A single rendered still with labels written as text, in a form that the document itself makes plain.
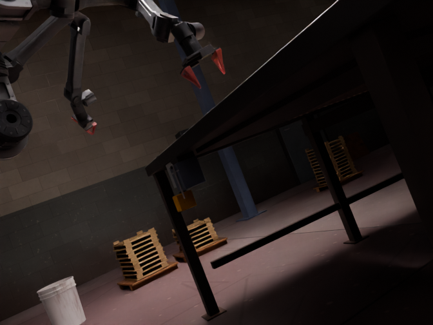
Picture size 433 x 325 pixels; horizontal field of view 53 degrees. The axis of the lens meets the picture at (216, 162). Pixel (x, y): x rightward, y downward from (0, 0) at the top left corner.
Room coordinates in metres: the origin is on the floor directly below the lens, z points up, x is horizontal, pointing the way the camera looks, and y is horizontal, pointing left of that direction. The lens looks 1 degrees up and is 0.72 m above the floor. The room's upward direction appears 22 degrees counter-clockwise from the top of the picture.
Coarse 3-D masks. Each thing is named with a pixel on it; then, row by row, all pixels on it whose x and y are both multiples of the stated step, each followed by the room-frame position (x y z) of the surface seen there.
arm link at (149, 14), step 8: (144, 0) 1.61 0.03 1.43; (152, 0) 1.64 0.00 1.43; (136, 8) 1.68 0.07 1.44; (144, 8) 1.54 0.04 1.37; (152, 8) 1.50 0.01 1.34; (144, 16) 1.55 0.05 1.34; (152, 16) 1.43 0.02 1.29; (160, 16) 1.38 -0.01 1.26; (152, 24) 1.43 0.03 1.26; (160, 24) 1.38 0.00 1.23; (168, 24) 1.38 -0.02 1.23; (152, 32) 1.43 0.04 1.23; (160, 32) 1.39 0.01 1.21
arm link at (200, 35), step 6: (168, 18) 1.37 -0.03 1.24; (174, 18) 1.38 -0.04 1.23; (174, 24) 1.39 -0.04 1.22; (192, 24) 1.41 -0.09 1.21; (198, 24) 1.44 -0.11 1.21; (168, 30) 1.39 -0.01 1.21; (198, 30) 1.42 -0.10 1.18; (168, 36) 1.39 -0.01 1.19; (198, 36) 1.43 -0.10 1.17; (162, 42) 1.41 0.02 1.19; (168, 42) 1.40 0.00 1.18
